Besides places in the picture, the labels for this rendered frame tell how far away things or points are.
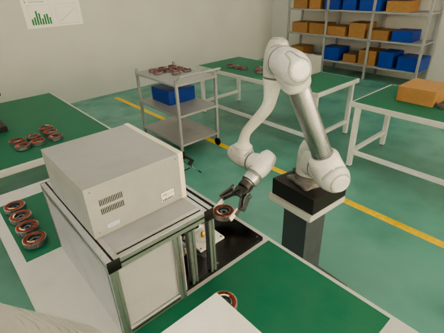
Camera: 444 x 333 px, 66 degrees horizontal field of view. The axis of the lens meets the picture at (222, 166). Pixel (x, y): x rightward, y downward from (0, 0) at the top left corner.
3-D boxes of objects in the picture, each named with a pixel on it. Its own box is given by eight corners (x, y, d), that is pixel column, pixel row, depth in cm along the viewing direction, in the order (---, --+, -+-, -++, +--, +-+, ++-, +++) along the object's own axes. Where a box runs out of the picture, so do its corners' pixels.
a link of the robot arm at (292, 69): (337, 169, 188) (360, 189, 169) (311, 184, 188) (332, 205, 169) (292, 37, 150) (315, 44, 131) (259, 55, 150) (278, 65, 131)
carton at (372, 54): (367, 60, 730) (369, 46, 716) (383, 63, 706) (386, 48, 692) (357, 63, 707) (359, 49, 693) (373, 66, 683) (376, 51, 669)
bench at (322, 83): (238, 99, 612) (238, 56, 576) (351, 133, 466) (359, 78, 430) (199, 111, 561) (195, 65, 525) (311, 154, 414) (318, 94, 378)
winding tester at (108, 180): (134, 161, 169) (127, 122, 159) (186, 196, 140) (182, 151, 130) (53, 191, 147) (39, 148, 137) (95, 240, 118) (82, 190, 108)
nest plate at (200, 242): (205, 224, 179) (205, 222, 178) (224, 238, 169) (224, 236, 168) (182, 237, 170) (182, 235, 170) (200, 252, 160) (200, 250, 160)
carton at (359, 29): (358, 34, 725) (360, 20, 712) (374, 36, 700) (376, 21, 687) (347, 36, 703) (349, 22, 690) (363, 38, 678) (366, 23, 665)
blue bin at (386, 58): (387, 63, 700) (390, 48, 686) (401, 65, 681) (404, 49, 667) (376, 67, 677) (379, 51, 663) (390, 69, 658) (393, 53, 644)
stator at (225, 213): (224, 206, 183) (224, 201, 182) (239, 215, 176) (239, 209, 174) (208, 215, 177) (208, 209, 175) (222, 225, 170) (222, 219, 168)
